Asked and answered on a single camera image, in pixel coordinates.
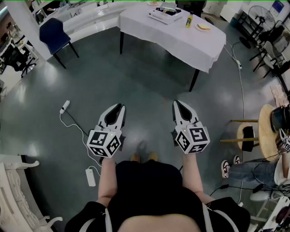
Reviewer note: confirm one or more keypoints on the round wooden table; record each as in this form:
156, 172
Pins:
265, 136

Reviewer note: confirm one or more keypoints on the person's black clothing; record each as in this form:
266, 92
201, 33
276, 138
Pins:
147, 185

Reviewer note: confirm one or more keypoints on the wooden stool black cushion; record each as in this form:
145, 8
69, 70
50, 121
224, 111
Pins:
247, 136

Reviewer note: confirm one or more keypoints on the person's tan shoe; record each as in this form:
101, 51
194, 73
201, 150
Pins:
135, 157
153, 156

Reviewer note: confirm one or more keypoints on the person's left forearm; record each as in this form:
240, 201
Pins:
107, 179

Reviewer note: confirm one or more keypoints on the white curved shelf desk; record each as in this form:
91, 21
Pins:
90, 18

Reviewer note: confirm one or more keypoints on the square pale blue pan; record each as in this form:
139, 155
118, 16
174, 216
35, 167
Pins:
168, 5

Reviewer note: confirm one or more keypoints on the white plate under cake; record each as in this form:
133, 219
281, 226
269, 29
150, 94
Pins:
149, 4

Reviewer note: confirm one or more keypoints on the white plate under bread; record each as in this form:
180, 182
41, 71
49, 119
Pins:
196, 28

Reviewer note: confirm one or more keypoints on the black standing fan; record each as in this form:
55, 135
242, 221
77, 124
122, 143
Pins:
260, 17

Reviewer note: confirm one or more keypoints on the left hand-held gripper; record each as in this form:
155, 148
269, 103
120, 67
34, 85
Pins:
103, 141

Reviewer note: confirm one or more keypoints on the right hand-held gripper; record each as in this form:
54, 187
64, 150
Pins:
192, 140

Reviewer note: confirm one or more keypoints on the white induction cooktop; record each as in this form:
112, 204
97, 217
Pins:
164, 18

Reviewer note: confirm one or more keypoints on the layered cake slice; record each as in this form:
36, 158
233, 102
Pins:
155, 2

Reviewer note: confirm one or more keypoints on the blue chair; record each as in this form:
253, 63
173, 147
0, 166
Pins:
53, 36

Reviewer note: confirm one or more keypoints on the table with white cloth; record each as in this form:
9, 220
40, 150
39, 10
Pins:
172, 38

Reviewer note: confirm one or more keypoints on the white ornate furniture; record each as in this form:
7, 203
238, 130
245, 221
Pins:
13, 192

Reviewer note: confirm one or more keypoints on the person's right forearm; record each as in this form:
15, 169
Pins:
192, 174

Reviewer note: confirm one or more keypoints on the black office chair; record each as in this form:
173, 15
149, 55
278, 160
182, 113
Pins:
15, 60

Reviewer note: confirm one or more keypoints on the yellow oil bottle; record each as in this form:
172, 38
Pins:
189, 20

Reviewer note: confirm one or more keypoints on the large white power strip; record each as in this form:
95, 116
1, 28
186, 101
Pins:
90, 177

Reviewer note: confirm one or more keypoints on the small white power strip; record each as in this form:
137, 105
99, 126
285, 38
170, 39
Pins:
65, 106

